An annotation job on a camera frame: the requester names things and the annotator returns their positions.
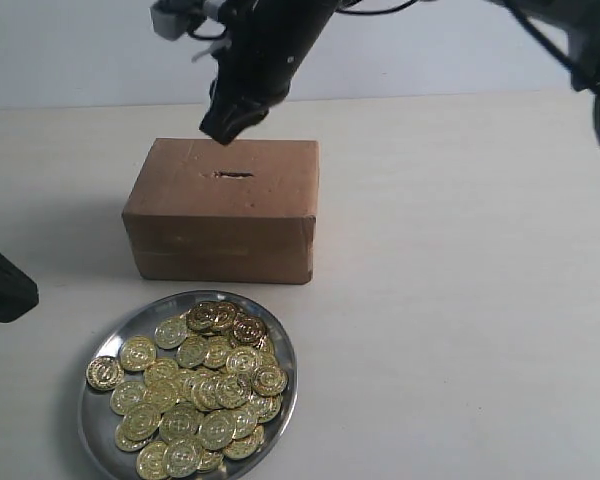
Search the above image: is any gold coin upper left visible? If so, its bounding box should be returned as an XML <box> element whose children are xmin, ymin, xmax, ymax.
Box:
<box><xmin>154</xmin><ymin>316</ymin><xmax>189</xmax><ymax>350</ymax></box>

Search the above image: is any gold coin on plate rim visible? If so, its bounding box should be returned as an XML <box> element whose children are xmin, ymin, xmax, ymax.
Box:
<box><xmin>85</xmin><ymin>356</ymin><xmax>124</xmax><ymax>391</ymax></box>

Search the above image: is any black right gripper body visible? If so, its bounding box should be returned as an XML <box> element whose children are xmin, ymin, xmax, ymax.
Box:
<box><xmin>211</xmin><ymin>0</ymin><xmax>339</xmax><ymax>107</ymax></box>

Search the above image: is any brown cardboard slot box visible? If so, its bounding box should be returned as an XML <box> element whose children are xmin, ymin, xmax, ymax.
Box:
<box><xmin>122</xmin><ymin>138</ymin><xmax>319</xmax><ymax>285</ymax></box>

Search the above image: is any gold coin centre pile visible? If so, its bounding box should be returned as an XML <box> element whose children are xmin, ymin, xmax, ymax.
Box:
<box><xmin>215</xmin><ymin>373</ymin><xmax>252</xmax><ymax>409</ymax></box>

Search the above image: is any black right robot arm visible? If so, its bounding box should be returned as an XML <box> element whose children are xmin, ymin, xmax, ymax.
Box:
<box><xmin>198</xmin><ymin>1</ymin><xmax>600</xmax><ymax>145</ymax></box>

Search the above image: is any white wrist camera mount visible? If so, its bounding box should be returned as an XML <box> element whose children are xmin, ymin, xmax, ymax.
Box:
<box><xmin>150</xmin><ymin>0</ymin><xmax>208</xmax><ymax>25</ymax></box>

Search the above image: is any dark gold coin right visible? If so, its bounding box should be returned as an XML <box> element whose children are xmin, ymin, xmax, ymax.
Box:
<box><xmin>252</xmin><ymin>364</ymin><xmax>288</xmax><ymax>397</ymax></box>

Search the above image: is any dark gold coin top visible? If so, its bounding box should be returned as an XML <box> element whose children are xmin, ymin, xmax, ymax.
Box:
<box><xmin>184</xmin><ymin>302</ymin><xmax>217</xmax><ymax>332</ymax></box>

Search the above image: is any gold coin front bottom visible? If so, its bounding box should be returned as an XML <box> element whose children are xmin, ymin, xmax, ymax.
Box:
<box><xmin>163</xmin><ymin>438</ymin><xmax>203</xmax><ymax>478</ymax></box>

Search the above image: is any dark gold coin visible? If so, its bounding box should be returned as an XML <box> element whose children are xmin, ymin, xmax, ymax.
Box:
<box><xmin>252</xmin><ymin>364</ymin><xmax>288</xmax><ymax>397</ymax></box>
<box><xmin>184</xmin><ymin>302</ymin><xmax>217</xmax><ymax>332</ymax></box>

